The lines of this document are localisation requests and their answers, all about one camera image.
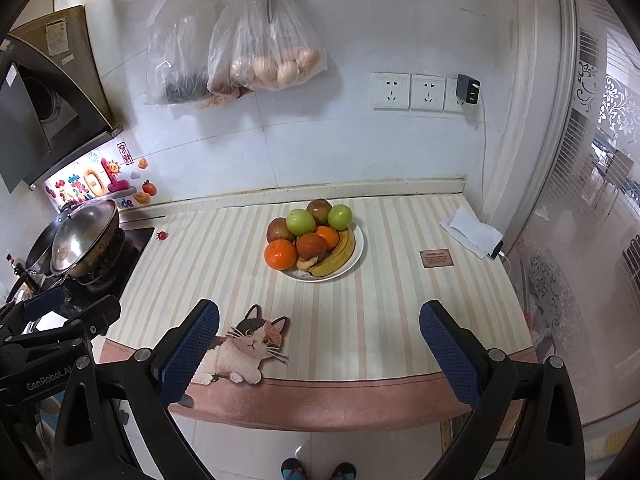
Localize colourful wall stickers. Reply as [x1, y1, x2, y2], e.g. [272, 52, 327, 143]
[44, 141, 158, 213]

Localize white folded cloth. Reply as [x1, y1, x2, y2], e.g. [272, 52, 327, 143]
[440, 207, 503, 260]

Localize small orange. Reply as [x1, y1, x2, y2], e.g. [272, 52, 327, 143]
[314, 225, 341, 252]

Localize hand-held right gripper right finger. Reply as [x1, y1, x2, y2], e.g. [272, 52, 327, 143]
[418, 300, 586, 480]

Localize steel wok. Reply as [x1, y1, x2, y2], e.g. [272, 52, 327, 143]
[25, 200, 126, 279]

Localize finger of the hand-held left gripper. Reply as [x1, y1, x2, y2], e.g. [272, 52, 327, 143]
[0, 287, 67, 333]
[30, 294, 122, 337]

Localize black gas stove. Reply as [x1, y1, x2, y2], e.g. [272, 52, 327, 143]
[15, 227, 156, 322]

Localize charger cable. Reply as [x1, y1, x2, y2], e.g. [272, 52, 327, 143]
[477, 102, 511, 267]

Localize black range hood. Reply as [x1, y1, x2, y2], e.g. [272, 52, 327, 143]
[0, 37, 123, 193]

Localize clear plastic bag of eggs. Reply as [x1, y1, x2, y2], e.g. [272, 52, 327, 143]
[206, 0, 328, 97]

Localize white plate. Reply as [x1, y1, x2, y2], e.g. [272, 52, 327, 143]
[272, 219, 364, 284]

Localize red apple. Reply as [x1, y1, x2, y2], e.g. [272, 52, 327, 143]
[296, 232, 329, 261]
[266, 217, 297, 245]
[306, 198, 334, 226]

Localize clear plastic bag dark contents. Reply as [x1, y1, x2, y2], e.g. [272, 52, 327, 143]
[144, 0, 221, 107]

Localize brown label patch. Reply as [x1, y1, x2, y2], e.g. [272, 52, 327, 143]
[420, 248, 455, 271]

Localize steel wok lid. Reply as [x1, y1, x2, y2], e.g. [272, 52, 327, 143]
[50, 199, 119, 273]

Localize green apple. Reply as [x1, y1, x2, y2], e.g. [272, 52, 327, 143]
[286, 208, 317, 237]
[327, 204, 355, 232]

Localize striped tablecloth with cat print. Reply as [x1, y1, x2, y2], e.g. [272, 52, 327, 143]
[97, 195, 538, 433]

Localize black charger plug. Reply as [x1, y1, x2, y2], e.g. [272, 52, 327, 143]
[456, 74, 481, 107]

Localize white wall socket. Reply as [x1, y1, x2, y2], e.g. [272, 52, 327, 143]
[410, 74, 446, 112]
[444, 77, 473, 115]
[370, 72, 410, 110]

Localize patterned glass sliding door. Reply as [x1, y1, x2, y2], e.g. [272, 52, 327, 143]
[515, 0, 640, 426]

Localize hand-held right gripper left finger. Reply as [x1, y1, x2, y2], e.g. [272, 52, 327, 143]
[52, 299, 221, 480]

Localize large orange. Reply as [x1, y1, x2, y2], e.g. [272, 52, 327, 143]
[264, 240, 298, 272]

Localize yellow banana bunch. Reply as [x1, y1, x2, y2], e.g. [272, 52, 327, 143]
[308, 229, 356, 278]

